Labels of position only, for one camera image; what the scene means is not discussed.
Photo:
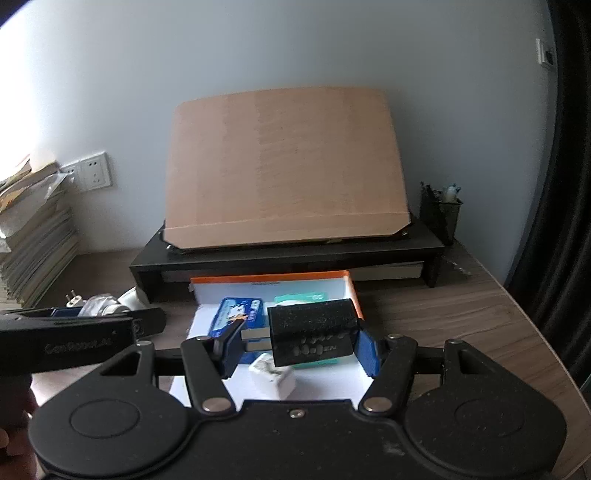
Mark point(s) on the white wall socket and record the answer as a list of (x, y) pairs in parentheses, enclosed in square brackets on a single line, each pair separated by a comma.
[(94, 171), (70, 173)]

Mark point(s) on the black mesh pen holder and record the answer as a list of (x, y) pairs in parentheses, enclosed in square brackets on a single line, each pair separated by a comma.
[(443, 221)]

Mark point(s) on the black charger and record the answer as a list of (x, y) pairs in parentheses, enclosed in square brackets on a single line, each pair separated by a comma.
[(314, 332)]

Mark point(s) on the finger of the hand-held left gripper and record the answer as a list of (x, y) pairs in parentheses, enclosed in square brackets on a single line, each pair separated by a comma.
[(67, 313), (148, 322)]

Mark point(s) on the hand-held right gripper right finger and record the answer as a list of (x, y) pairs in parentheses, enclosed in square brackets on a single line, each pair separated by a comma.
[(369, 353)]

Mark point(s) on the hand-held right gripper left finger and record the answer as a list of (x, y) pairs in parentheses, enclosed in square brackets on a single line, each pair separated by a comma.
[(231, 355)]

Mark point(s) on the white wall switch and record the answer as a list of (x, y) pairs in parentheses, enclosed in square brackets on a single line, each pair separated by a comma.
[(546, 53)]

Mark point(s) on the stack of papers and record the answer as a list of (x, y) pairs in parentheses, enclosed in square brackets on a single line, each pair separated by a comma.
[(32, 249)]

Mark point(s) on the orange rimmed white tray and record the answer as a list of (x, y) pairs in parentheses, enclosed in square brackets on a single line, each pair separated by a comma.
[(207, 290)]

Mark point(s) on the teal cardboard box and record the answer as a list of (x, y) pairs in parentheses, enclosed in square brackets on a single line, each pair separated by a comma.
[(300, 299)]

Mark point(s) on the brown cardboard sheet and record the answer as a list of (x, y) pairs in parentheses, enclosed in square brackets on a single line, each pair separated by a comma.
[(286, 170)]

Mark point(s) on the white plug-in vaporiser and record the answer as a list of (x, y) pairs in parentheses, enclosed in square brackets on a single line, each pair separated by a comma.
[(74, 300)]

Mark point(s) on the white topped pen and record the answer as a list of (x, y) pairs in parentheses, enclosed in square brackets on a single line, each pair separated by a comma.
[(451, 193)]

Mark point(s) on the person's left hand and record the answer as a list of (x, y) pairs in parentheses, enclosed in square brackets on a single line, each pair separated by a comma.
[(16, 415)]

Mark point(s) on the black monitor stand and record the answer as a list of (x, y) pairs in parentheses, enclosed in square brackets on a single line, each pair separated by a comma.
[(147, 272)]

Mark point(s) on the blue packet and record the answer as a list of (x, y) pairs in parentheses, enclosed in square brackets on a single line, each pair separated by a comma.
[(231, 314)]

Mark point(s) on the white square charger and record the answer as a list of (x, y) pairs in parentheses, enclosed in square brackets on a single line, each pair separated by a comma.
[(272, 378)]

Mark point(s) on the white round plug adapter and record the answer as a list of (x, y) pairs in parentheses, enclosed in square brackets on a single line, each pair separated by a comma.
[(134, 300)]

